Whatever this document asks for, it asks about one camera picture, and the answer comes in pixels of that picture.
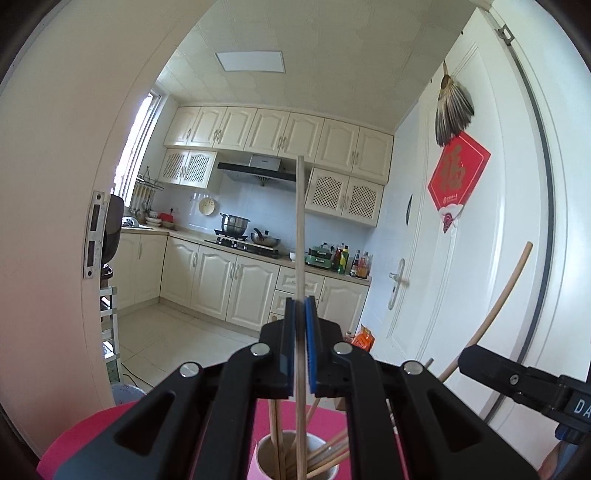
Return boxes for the wooden chopstick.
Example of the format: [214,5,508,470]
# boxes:
[294,155,308,480]
[427,242,533,381]

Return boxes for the cream lower kitchen cabinets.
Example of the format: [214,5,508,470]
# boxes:
[110,227,373,345]

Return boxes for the cream kitchen cabinets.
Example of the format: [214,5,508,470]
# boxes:
[158,106,394,227]
[110,227,373,345]

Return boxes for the black kitchen appliance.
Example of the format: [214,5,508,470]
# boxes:
[101,195,124,266]

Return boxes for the cream upper kitchen cabinets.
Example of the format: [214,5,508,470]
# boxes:
[158,106,394,227]

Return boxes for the person's right hand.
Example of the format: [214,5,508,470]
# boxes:
[538,441,577,480]

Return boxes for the round pink table mat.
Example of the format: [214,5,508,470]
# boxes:
[37,400,346,479]

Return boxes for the orange snack bag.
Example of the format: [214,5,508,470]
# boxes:
[352,325,375,352]

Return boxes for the chopstick in holder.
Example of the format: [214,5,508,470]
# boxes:
[307,449,349,479]
[269,400,286,480]
[285,398,322,462]
[308,429,348,461]

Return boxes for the chopstick in holder far right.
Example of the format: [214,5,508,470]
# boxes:
[307,449,349,479]

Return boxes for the chopstick in holder left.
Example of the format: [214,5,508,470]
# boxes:
[269,400,286,480]

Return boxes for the pink cylindrical utensil holder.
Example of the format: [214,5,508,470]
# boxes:
[246,430,325,480]

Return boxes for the chopstick in holder middle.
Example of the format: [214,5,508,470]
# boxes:
[285,398,322,462]

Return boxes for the green oil bottle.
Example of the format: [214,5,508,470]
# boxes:
[338,245,349,274]

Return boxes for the white metal rack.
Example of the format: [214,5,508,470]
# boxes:
[99,286,122,384]

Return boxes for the white room door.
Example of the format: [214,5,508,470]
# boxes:
[359,8,591,467]

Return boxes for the green electric cooker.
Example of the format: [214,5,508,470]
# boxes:
[304,247,332,270]

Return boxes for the gas stove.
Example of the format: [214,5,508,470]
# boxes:
[208,235,280,259]

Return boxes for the steel cooking pot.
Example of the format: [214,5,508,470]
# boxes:
[221,213,250,237]

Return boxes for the red fu door poster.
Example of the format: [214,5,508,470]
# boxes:
[428,132,491,233]

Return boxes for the black range hood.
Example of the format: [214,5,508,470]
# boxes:
[217,155,297,190]

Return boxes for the feather fan on door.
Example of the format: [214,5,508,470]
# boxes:
[435,62,475,147]

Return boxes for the cream sliding door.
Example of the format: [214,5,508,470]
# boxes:
[1,1,208,454]

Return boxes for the ceiling light panel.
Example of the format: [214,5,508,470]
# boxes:
[215,51,286,74]

